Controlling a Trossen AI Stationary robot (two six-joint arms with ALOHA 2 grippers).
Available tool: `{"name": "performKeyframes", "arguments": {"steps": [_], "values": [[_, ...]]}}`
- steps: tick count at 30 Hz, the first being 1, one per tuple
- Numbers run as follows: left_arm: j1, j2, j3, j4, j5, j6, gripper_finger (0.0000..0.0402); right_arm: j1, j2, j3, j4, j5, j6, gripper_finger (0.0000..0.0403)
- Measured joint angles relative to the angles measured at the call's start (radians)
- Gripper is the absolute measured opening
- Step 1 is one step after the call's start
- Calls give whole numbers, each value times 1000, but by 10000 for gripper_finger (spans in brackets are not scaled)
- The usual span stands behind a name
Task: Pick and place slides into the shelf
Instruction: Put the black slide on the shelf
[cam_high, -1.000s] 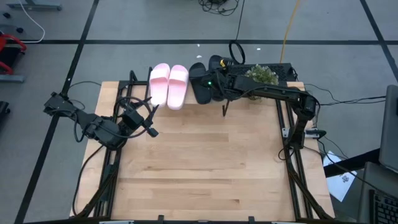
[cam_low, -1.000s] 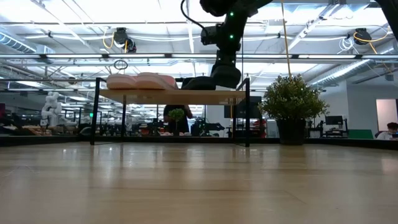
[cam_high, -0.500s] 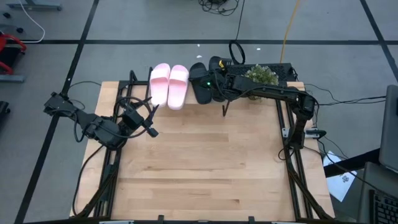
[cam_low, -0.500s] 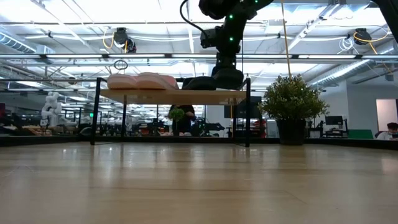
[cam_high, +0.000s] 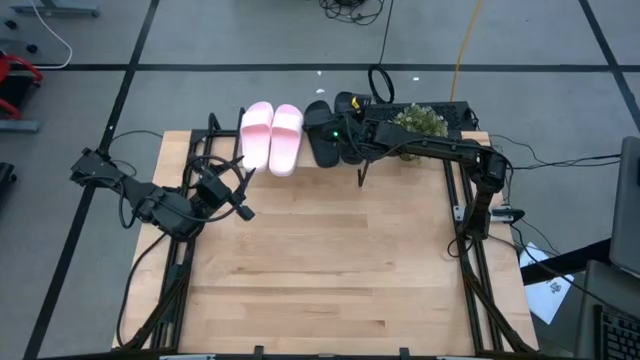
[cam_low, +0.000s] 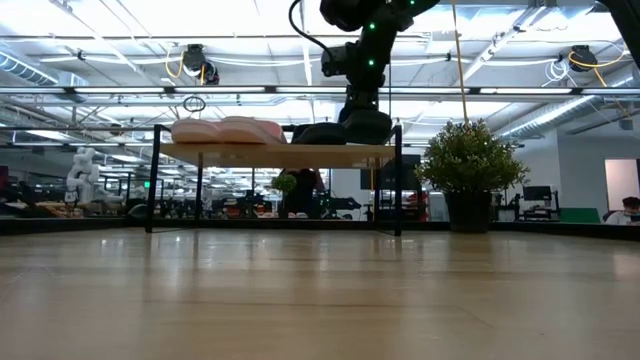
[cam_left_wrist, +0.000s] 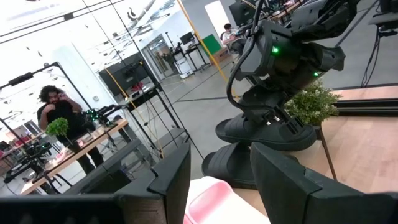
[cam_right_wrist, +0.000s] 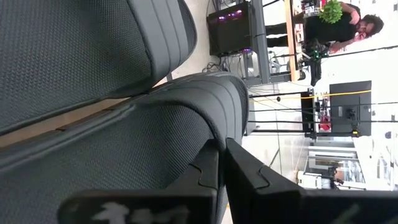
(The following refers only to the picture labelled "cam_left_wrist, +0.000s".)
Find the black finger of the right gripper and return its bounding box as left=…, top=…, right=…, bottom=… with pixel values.
left=259, top=116, right=281, bottom=132
left=279, top=116, right=302, bottom=136

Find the green board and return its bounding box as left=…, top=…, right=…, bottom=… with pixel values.
left=201, top=34, right=223, bottom=57

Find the background black rig frame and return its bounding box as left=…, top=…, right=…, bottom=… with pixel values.
left=0, top=61, right=94, bottom=110

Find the white cabinet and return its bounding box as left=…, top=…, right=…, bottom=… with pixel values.
left=174, top=57, right=195, bottom=79

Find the small green potted plant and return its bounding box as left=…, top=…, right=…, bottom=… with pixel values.
left=45, top=116, right=81, bottom=153

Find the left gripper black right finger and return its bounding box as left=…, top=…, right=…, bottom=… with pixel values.
left=249, top=141, right=398, bottom=224

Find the standing person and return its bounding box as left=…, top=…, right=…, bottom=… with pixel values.
left=36, top=85, right=105, bottom=175

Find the seated person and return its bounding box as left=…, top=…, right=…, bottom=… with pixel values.
left=221, top=23, right=246, bottom=57

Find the background wooden table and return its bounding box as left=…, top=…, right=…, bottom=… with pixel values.
left=20, top=118, right=130, bottom=196

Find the bushy green potted plant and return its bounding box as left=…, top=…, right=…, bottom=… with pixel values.
left=284, top=80, right=342, bottom=142

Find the black aluminium table rail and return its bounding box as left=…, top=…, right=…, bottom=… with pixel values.
left=334, top=98, right=398, bottom=118

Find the large black monitor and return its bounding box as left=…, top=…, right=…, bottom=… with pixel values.
left=98, top=52, right=153, bottom=96

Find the small black monitor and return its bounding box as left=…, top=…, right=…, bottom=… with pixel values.
left=179, top=31, right=196, bottom=45

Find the yellow hanging cable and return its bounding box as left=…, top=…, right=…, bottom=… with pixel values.
left=104, top=68, right=164, bottom=158
left=175, top=0, right=240, bottom=99

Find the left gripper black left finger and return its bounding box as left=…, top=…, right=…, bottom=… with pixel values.
left=0, top=142, right=192, bottom=224

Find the black equipment cart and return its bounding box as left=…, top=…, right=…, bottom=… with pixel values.
left=124, top=83, right=189, bottom=156

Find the black desk monitor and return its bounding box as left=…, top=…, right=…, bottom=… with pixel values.
left=228, top=0, right=256, bottom=27

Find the pink rubber slide sandal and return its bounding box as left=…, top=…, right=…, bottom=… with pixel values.
left=183, top=176, right=271, bottom=224

